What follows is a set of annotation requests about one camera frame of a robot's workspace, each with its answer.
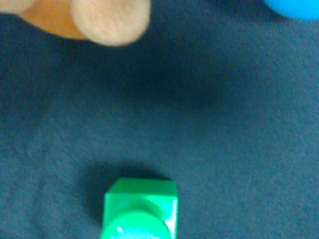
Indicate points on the small brown plush toy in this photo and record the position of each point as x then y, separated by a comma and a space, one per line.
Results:
106, 22

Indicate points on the black tablecloth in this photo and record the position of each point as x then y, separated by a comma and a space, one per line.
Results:
221, 96

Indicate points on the green toy block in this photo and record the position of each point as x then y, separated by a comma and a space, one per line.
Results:
140, 209

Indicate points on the blue plastic cup back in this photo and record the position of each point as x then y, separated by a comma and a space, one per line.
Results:
296, 9

